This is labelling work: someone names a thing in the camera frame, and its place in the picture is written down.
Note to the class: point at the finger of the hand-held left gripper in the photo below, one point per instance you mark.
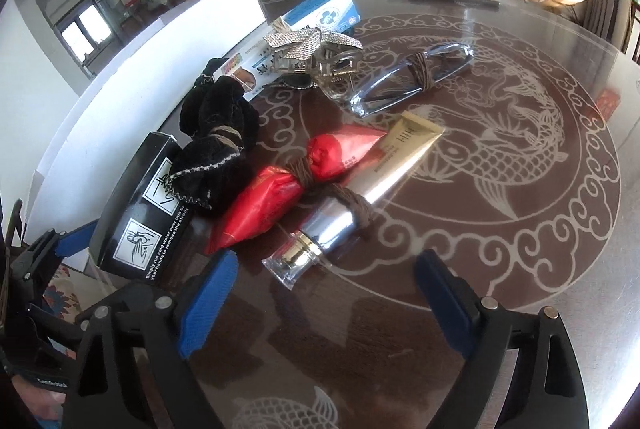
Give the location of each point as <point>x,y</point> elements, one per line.
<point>75,241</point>

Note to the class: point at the gold silver cosmetic tube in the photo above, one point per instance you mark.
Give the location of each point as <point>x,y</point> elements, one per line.
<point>340,214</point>

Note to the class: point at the brown fish pattern desktop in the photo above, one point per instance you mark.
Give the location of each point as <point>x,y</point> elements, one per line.
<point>500,159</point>

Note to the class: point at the twine-bound rimless eyeglasses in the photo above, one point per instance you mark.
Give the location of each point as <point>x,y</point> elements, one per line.
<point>419,71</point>

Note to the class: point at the red tube packet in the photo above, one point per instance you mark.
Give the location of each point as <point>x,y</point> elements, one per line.
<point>250,209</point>

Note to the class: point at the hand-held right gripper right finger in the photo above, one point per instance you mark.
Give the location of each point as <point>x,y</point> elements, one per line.
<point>445,299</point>

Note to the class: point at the blue white medicine box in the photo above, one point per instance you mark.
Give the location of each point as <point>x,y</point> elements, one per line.
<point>325,9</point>

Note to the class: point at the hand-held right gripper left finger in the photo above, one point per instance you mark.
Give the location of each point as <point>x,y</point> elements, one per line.
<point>210,304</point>

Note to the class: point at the floral blanket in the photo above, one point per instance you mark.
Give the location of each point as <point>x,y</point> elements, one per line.
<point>62,296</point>

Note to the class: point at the rhinestone bow hair claw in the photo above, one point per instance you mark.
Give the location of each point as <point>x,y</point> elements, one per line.
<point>300,41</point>

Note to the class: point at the white partition board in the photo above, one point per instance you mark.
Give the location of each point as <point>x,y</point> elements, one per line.
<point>150,59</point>

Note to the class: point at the black product box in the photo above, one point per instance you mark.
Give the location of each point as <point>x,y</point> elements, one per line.
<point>145,229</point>

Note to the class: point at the black velvet bow scrunchie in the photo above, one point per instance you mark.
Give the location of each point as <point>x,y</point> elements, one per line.
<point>215,154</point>

